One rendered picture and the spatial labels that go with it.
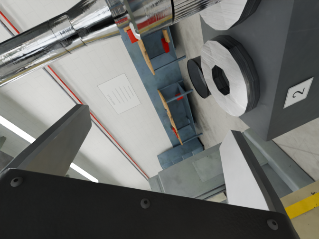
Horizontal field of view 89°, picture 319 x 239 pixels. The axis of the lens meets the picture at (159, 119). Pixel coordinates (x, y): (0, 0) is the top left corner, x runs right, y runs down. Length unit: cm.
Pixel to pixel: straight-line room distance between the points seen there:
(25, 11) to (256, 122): 451
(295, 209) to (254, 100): 133
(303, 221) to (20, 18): 495
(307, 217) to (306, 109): 130
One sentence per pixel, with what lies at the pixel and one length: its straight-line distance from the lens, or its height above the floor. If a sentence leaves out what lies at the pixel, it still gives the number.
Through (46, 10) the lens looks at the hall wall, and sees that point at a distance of 447.
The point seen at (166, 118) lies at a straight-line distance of 562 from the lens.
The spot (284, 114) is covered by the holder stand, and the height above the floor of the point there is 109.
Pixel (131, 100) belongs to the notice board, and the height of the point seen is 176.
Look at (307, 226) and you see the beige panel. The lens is 148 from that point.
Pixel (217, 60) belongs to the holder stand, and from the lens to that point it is 19.
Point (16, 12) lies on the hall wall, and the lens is 462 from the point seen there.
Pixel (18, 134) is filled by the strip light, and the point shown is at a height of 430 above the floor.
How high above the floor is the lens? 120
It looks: level
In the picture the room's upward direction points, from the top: 115 degrees counter-clockwise
